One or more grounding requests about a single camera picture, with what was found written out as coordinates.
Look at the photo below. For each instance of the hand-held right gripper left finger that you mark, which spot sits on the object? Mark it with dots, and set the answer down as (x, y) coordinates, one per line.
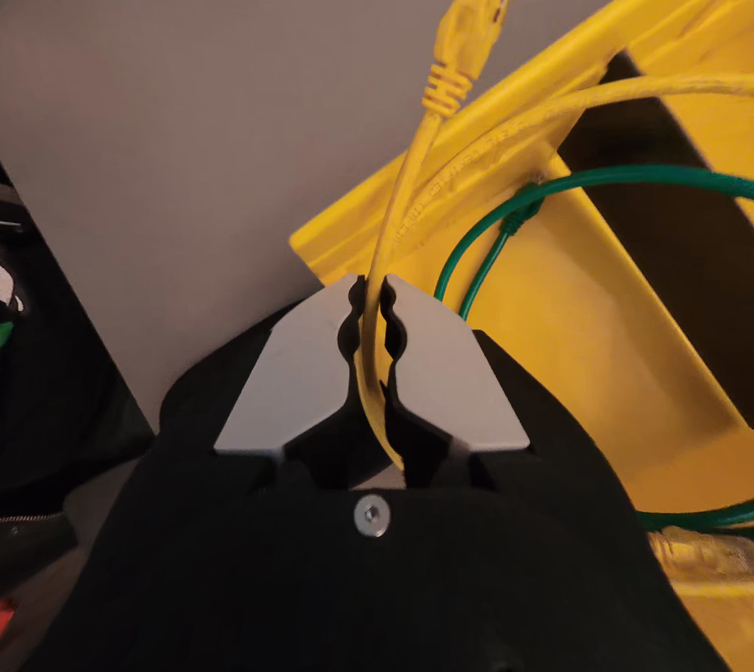
(288, 389)

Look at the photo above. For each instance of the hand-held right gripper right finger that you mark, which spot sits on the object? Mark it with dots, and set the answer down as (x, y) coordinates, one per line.
(459, 383)

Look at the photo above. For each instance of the yellow plastic bin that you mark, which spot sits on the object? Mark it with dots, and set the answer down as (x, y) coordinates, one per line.
(559, 360)

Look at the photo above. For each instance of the colourful printed cloth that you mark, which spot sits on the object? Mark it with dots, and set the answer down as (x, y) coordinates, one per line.
(6, 295)

